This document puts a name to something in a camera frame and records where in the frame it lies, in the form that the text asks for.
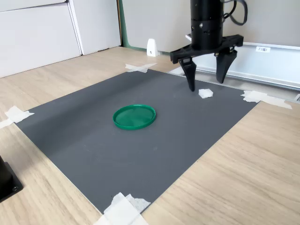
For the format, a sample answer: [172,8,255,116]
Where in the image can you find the small white plastic terminal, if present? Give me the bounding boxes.
[198,88,214,99]

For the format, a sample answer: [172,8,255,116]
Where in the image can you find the round green lid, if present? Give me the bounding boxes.
[112,104,157,131]

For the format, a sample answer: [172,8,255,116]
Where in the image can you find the grey partition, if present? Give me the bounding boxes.
[121,0,300,51]

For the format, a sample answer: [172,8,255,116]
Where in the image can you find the white tape piece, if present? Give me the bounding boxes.
[240,90,293,110]
[125,62,158,73]
[0,105,35,129]
[93,192,152,225]

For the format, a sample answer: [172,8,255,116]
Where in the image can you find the dark grey mat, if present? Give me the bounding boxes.
[15,68,262,215]

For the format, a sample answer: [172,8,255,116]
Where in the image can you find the white partition panel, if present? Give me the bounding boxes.
[0,0,122,79]

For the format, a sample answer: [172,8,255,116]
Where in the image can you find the small white bracket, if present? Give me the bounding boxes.
[146,38,157,57]

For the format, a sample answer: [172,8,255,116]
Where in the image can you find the black cable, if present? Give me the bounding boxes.
[220,0,248,26]

